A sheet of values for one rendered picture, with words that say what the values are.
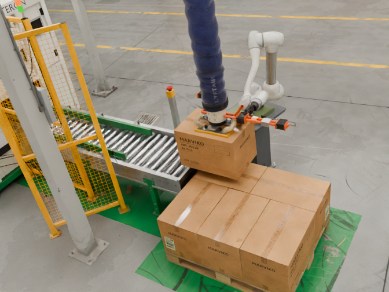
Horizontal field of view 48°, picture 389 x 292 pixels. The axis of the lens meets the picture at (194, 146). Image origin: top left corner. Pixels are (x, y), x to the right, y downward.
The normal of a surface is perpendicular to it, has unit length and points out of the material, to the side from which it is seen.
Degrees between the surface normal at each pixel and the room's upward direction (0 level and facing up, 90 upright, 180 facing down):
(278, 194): 0
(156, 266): 0
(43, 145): 90
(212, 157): 90
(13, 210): 0
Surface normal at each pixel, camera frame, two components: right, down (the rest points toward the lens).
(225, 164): -0.52, 0.56
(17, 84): 0.84, 0.21
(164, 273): -0.15, -0.80
